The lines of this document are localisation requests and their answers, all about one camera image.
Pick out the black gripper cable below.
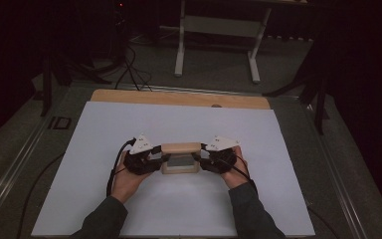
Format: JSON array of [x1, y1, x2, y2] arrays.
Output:
[[224, 152, 259, 197], [105, 136, 137, 197]]

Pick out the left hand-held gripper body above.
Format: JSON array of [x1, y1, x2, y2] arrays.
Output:
[[122, 133, 162, 176]]

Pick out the wooden photo frame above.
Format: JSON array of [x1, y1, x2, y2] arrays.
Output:
[[160, 141, 203, 175]]

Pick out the metal floor rail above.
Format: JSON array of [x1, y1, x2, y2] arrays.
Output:
[[0, 116, 52, 230], [302, 103, 369, 239], [125, 84, 263, 98]]

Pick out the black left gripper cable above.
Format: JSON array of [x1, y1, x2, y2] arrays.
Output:
[[105, 136, 137, 197]]

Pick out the person's right hand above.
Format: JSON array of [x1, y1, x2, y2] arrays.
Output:
[[220, 145, 252, 191]]

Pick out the white metal stand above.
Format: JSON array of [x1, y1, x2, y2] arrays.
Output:
[[173, 0, 273, 84]]

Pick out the black floor cables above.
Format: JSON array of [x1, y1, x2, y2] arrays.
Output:
[[113, 43, 153, 93]]

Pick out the thin black floor cable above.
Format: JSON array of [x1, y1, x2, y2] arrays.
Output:
[[306, 205, 341, 239], [14, 151, 66, 239]]

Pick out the black floor socket plate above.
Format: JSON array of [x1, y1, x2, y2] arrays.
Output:
[[48, 116, 73, 130]]

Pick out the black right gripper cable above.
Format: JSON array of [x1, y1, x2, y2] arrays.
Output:
[[224, 152, 259, 197]]

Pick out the white table mat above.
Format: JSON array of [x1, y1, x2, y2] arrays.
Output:
[[31, 101, 316, 237]]

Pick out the black metal stand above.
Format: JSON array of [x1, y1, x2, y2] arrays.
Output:
[[263, 43, 330, 135]]

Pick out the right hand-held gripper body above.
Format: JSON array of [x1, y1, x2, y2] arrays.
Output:
[[205, 134, 241, 174]]

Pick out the person's left hand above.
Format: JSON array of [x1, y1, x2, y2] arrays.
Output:
[[110, 150, 154, 204]]

